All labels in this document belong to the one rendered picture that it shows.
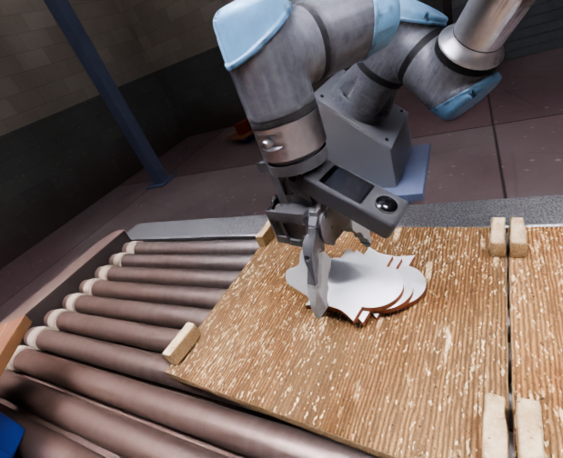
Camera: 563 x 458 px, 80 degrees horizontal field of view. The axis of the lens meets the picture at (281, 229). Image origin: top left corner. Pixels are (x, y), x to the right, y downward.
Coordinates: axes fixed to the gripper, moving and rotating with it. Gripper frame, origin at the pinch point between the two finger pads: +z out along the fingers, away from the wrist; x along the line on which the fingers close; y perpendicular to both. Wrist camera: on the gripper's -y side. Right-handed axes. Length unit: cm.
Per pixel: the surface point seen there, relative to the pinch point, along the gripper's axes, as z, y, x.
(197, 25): -64, 444, -376
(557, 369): 2.3, -23.0, 2.9
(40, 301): 1, 67, 26
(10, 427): 1, 34, 40
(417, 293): 1.4, -8.6, -1.7
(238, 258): 4.0, 28.3, -2.4
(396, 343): 2.3, -8.5, 5.9
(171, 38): -63, 501, -362
